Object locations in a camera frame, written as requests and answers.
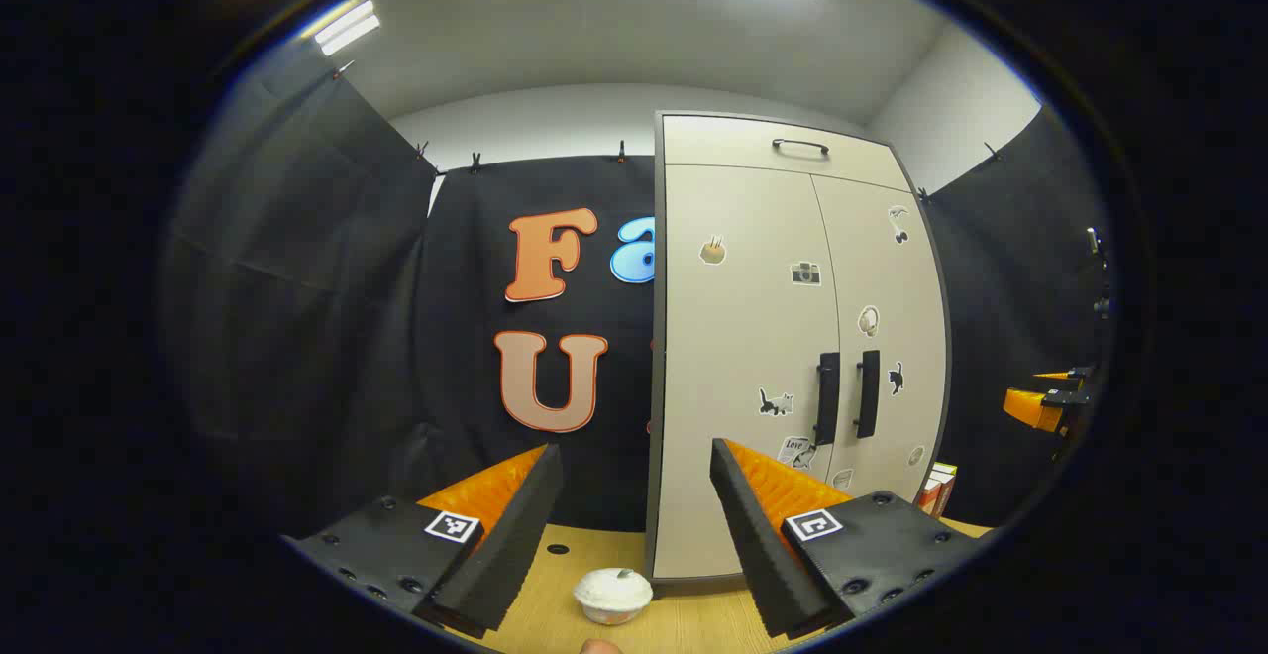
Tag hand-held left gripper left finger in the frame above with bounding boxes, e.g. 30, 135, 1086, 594
282, 443, 564, 640

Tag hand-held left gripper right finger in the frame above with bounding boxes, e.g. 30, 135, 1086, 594
709, 438, 982, 640

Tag black door handle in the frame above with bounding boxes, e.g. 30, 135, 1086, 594
814, 352, 841, 447
855, 349, 881, 439

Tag white shoe cabinet door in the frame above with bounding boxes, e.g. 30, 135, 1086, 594
654, 164, 843, 584
812, 175, 952, 506

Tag white double-door shoe cabinet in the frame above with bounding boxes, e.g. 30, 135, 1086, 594
646, 109, 954, 596

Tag white cabinet drawer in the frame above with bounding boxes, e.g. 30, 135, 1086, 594
662, 115, 912, 191

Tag white lidded snack cup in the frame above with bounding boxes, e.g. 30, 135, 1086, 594
573, 567, 655, 626

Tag black backdrop cloth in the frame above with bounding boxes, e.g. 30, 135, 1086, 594
163, 64, 1115, 536

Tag ceiling light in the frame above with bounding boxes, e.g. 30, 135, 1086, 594
315, 0, 381, 56

